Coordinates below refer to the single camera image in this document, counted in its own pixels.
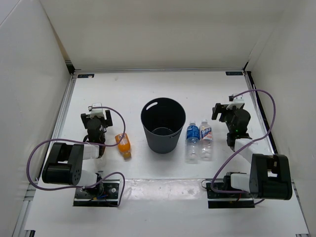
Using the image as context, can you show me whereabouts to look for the white red label water bottle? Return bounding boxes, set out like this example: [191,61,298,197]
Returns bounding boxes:
[199,119,213,161]

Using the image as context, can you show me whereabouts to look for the clear unlabelled plastic bottle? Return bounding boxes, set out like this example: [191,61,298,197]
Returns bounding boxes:
[94,153,107,170]

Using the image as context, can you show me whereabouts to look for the right black frame rail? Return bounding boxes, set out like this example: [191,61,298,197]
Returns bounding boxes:
[244,71,278,154]

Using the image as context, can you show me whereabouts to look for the dark grey plastic bin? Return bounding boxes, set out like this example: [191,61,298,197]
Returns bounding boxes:
[141,97,186,154]

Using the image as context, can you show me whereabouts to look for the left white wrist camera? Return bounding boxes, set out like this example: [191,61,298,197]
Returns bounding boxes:
[88,103,104,119]

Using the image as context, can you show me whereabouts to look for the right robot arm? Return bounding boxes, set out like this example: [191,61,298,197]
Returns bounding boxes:
[210,103,292,200]

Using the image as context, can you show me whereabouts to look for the orange juice bottle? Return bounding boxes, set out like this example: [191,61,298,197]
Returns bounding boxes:
[115,133,131,159]

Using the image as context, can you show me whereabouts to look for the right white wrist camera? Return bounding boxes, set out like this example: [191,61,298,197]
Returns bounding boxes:
[226,94,245,110]

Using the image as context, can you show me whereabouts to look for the blue label water bottle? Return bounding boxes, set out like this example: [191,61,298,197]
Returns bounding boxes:
[186,121,199,164]

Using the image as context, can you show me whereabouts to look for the left aluminium frame rail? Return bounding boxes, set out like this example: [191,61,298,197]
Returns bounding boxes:
[51,74,76,139]

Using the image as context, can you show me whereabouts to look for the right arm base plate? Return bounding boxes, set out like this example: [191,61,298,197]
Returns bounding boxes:
[201,179,255,209]

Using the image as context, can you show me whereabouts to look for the right blue corner label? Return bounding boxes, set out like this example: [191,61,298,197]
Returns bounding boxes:
[225,71,244,76]

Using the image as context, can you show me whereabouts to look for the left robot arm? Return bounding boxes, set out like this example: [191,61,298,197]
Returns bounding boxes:
[42,109,113,198]

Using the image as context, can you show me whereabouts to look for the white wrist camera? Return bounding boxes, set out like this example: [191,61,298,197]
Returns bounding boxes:
[226,94,245,110]
[88,103,104,119]

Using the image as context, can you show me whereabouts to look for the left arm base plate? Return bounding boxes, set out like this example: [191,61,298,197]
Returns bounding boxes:
[73,172,126,207]

